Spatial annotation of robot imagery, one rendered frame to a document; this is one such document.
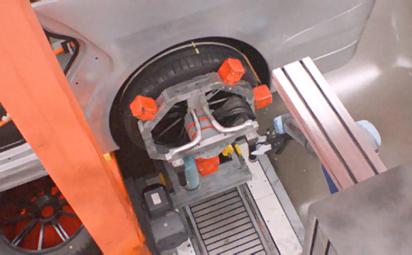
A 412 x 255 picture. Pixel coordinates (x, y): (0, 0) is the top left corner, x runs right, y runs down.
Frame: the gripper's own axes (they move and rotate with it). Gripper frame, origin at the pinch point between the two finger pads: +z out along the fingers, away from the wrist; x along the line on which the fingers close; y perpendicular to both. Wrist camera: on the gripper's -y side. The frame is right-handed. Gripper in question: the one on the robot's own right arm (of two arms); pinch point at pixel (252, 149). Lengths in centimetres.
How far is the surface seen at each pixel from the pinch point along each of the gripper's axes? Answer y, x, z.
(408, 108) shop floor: -83, -34, -123
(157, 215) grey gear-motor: -45, -9, 51
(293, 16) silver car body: 41, -30, -34
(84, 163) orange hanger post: 67, 21, 65
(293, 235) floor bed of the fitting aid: -75, 18, -15
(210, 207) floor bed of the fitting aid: -78, -18, 20
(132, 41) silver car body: 58, -31, 35
